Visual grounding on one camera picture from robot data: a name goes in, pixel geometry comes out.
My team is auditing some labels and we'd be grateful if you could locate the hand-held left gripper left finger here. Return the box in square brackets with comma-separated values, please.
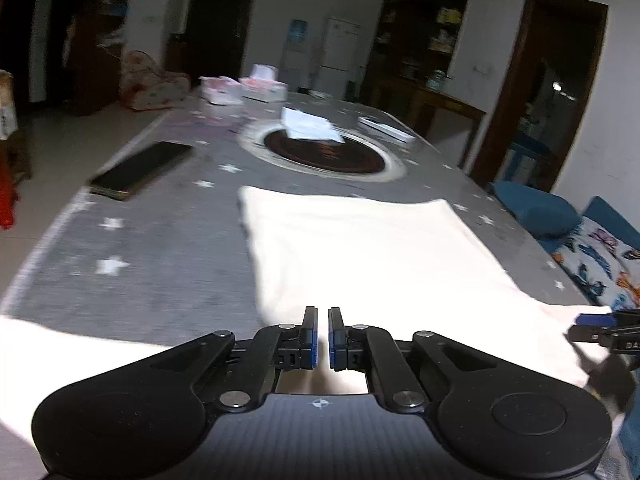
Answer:
[145, 305, 319, 414]

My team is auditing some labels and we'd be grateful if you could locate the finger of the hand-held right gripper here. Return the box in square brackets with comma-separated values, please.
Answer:
[576, 310, 640, 330]
[568, 325, 612, 347]

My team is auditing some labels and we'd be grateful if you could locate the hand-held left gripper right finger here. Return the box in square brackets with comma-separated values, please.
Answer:
[327, 306, 506, 414]

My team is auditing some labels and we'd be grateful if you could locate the cream garment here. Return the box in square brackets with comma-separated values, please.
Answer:
[0, 185, 613, 413]

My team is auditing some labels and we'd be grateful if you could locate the butterfly print cloth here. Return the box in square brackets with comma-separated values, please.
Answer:
[549, 215, 640, 312]

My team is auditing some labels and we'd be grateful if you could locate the blue sofa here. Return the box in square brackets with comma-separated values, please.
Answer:
[537, 195, 640, 261]

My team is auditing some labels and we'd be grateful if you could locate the blue cushion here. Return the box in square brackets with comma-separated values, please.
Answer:
[489, 181, 584, 239]

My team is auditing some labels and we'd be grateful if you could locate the round dark table hotplate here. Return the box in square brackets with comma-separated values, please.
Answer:
[262, 127, 390, 176]

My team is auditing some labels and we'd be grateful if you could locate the white folded paper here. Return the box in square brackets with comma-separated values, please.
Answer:
[280, 106, 347, 144]

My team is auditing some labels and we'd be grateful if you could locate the white flat box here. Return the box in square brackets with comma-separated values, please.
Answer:
[357, 115, 415, 144]

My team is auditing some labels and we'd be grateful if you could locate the white tissue box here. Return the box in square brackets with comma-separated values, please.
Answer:
[238, 63, 289, 104]

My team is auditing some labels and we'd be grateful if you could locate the brown wooden desk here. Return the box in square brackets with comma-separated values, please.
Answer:
[372, 77, 489, 167]

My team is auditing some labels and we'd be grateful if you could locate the pink white tissue pack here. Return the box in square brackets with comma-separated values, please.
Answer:
[198, 75, 246, 106]

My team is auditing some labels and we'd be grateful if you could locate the white refrigerator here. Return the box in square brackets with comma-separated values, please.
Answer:
[314, 17, 362, 101]

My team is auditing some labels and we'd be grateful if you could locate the water dispenser with blue bottle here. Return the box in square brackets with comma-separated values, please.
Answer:
[279, 18, 312, 92]

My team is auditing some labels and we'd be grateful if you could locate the floral fabric bag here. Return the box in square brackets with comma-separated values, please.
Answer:
[119, 50, 192, 111]

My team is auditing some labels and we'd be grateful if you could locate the dark wooden door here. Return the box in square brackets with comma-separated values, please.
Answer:
[183, 0, 261, 87]

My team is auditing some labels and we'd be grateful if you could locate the red plastic stool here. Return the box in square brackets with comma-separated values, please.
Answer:
[0, 159, 22, 231]

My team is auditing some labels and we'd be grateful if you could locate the dark wooden shelf cabinet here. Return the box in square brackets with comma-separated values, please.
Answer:
[49, 0, 137, 117]

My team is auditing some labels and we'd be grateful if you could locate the printed paper bag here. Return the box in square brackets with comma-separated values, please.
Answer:
[0, 69, 19, 142]

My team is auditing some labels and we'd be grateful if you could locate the dark wooden door frame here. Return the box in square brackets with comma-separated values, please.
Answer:
[469, 0, 610, 194]

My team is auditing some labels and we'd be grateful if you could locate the dark wooden wall shelf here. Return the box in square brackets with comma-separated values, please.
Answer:
[360, 0, 471, 107]

